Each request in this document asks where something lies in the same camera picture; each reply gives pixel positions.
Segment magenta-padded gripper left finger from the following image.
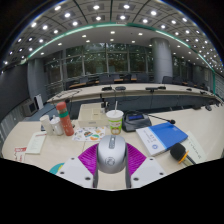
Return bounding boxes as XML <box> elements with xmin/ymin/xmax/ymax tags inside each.
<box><xmin>55</xmin><ymin>143</ymin><xmax>100</xmax><ymax>189</ymax></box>

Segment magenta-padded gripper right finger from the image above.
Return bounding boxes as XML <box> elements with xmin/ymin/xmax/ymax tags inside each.
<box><xmin>124</xmin><ymin>142</ymin><xmax>167</xmax><ymax>189</ymax></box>

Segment silver computer mouse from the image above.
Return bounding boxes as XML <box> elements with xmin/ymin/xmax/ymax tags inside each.
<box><xmin>96</xmin><ymin>134</ymin><xmax>128</xmax><ymax>175</ymax></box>

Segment round teal cartoon mouse pad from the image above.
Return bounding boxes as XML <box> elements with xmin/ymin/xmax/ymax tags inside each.
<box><xmin>49</xmin><ymin>162</ymin><xmax>65</xmax><ymax>176</ymax></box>

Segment colourful sticker sheet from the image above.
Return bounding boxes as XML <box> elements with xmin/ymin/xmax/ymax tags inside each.
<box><xmin>71</xmin><ymin>126</ymin><xmax>107</xmax><ymax>143</ymax></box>

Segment blue and white book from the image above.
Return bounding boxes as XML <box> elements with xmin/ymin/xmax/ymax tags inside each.
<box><xmin>135</xmin><ymin>121</ymin><xmax>189</xmax><ymax>157</ymax></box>

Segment red bottle with green band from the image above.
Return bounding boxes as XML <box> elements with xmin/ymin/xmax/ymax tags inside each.
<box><xmin>55</xmin><ymin>101</ymin><xmax>75</xmax><ymax>137</ymax></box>

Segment black gooseneck microphone console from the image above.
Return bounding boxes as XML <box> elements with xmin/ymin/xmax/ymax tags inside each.
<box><xmin>121</xmin><ymin>111</ymin><xmax>177</xmax><ymax>133</ymax></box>

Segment white leaflet with red header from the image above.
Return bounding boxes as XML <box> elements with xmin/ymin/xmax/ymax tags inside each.
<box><xmin>25</xmin><ymin>130</ymin><xmax>48</xmax><ymax>155</ymax></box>

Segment tall white cup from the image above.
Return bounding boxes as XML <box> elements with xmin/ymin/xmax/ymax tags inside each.
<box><xmin>39</xmin><ymin>114</ymin><xmax>54</xmax><ymax>136</ymax></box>

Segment white cardboard box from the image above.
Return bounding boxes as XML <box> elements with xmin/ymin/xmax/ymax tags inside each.
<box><xmin>77</xmin><ymin>102</ymin><xmax>109</xmax><ymax>129</ymax></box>

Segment paper cup with green print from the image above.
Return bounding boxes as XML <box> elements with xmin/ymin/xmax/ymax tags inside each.
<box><xmin>105</xmin><ymin>100</ymin><xmax>125</xmax><ymax>136</ymax></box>

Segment white printed paper sheet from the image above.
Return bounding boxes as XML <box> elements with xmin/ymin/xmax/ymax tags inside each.
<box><xmin>181</xmin><ymin>130</ymin><xmax>209</xmax><ymax>165</ymax></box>

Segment red and white flyer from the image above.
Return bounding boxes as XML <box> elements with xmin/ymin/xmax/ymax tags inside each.
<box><xmin>13</xmin><ymin>146</ymin><xmax>28</xmax><ymax>163</ymax></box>

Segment grey boxy monitor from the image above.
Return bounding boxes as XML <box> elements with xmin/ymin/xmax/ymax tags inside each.
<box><xmin>21</xmin><ymin>98</ymin><xmax>39</xmax><ymax>118</ymax></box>

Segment long curved conference desk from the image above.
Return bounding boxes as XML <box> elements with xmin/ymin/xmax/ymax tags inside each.
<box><xmin>46</xmin><ymin>82</ymin><xmax>223</xmax><ymax>113</ymax></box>

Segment dark office chairs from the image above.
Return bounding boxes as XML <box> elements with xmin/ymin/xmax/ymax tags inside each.
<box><xmin>66</xmin><ymin>72</ymin><xmax>211</xmax><ymax>92</ymax></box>

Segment ceiling lights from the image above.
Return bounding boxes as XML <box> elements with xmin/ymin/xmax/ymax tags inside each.
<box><xmin>2</xmin><ymin>2</ymin><xmax>224</xmax><ymax>68</ymax></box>

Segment black handheld microphone orange ring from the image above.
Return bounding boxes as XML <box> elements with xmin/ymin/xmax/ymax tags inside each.
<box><xmin>169</xmin><ymin>142</ymin><xmax>198</xmax><ymax>166</ymax></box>

